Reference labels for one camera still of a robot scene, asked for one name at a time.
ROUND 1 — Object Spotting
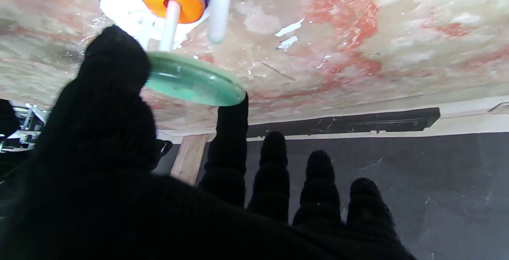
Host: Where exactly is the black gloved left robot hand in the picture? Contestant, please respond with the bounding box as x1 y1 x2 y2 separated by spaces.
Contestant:
0 25 416 260

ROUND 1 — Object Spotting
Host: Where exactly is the large green ring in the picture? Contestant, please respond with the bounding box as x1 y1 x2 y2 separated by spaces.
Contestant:
145 51 246 107

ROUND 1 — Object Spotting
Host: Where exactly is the white Hanoi tower base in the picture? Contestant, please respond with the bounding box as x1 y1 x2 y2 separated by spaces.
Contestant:
99 0 263 52

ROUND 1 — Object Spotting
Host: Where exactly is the leaning wooden plank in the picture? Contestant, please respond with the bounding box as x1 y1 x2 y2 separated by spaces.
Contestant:
171 134 215 185

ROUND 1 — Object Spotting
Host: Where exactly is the long black strip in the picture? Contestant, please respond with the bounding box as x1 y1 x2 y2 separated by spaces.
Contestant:
247 107 441 138

